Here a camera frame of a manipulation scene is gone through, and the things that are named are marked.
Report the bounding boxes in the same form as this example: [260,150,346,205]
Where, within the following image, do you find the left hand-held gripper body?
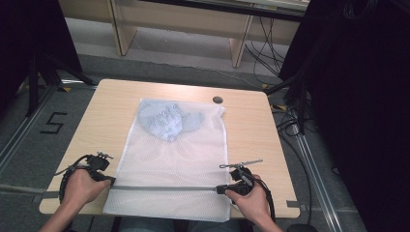
[84,151,114,177]

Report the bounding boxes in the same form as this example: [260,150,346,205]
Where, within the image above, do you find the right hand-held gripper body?
[219,159,264,196]

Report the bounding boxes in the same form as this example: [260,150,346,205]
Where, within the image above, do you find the white mesh laundry bag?
[102,98,233,223]

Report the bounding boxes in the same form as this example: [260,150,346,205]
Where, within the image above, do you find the person's right hand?
[225,174,272,224]

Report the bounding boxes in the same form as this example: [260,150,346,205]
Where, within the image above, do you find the person's left hand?
[62,168,112,207]

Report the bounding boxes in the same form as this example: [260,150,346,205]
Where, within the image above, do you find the person's legs in jeans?
[118,217,242,232]

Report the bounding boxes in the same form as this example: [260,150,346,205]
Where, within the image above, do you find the black round stool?
[285,222,320,232]

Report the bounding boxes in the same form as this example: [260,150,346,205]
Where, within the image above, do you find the light blue garment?
[136,101,206,143]

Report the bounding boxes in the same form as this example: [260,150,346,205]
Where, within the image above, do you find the black metal stand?
[24,52,99,118]
[264,72,312,136]

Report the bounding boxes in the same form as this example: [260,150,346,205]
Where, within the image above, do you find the black curtain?
[0,0,85,109]
[278,0,410,232]

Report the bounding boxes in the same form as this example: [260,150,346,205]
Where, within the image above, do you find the light wooden desk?
[59,0,311,69]

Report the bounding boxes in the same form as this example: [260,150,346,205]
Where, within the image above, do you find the right hand-held gripper cable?
[243,170,278,224]

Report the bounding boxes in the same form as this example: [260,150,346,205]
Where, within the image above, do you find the hand-held gripper cable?
[53,154,95,204]
[243,170,278,224]

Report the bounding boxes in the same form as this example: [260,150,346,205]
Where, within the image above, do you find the left hand-held gripper cable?
[53,154,95,204]

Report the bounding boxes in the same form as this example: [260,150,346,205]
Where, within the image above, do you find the black floor cables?
[271,104,315,226]

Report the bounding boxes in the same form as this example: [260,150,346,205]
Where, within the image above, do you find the grey metal floor rail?
[0,84,61,175]
[289,124,343,232]

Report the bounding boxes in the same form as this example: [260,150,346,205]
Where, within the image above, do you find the grey metal cross rail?
[0,183,62,199]

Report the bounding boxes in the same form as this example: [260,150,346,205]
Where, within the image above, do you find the thin white floor cable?
[132,37,260,91]

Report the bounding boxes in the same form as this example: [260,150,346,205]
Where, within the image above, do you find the bundle of black cables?
[244,15,291,78]

